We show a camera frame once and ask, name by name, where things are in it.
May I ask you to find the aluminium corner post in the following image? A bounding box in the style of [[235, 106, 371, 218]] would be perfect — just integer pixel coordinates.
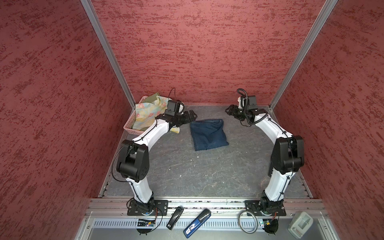
[[269, 0, 338, 112], [81, 0, 136, 110]]

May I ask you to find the left circuit board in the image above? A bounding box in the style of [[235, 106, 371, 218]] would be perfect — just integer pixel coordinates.
[[136, 219, 157, 235]]

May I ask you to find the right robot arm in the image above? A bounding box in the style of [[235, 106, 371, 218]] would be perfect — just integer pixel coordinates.
[[225, 105, 305, 216]]

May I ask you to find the blue denim skirt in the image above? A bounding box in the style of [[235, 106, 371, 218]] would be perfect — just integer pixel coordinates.
[[190, 119, 229, 151]]

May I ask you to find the left aluminium corner post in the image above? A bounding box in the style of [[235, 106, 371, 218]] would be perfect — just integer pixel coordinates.
[[81, 0, 136, 110]]

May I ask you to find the blue black handheld device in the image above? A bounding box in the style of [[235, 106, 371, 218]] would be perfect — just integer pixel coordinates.
[[183, 209, 211, 239]]

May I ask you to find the right circuit board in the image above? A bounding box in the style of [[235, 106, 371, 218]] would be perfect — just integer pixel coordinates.
[[263, 219, 279, 235]]

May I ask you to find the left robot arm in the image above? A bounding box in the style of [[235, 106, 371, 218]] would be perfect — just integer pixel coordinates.
[[116, 110, 198, 216]]

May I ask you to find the circuit board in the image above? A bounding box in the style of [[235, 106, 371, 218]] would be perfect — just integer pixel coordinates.
[[136, 219, 157, 235], [263, 219, 279, 235]]

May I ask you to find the aluminium front rail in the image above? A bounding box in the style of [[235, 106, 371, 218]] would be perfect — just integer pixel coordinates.
[[74, 196, 340, 240]]

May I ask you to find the pastel floral skirt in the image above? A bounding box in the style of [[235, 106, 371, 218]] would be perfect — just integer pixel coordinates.
[[133, 96, 172, 131]]

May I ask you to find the pink plastic basket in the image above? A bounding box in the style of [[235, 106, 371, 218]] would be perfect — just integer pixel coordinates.
[[124, 110, 144, 136]]

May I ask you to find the olive green garment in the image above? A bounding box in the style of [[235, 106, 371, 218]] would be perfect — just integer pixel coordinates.
[[142, 93, 160, 105]]

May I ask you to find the grey coiled cable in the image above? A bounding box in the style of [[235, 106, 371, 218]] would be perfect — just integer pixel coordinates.
[[238, 209, 259, 235]]

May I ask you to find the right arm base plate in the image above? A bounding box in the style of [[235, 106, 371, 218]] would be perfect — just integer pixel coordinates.
[[245, 199, 287, 217]]

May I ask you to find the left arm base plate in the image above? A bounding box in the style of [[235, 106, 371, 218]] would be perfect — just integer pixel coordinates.
[[127, 200, 169, 217]]

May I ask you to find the right aluminium corner post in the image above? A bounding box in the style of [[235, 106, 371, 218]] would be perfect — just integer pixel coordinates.
[[269, 0, 338, 112]]

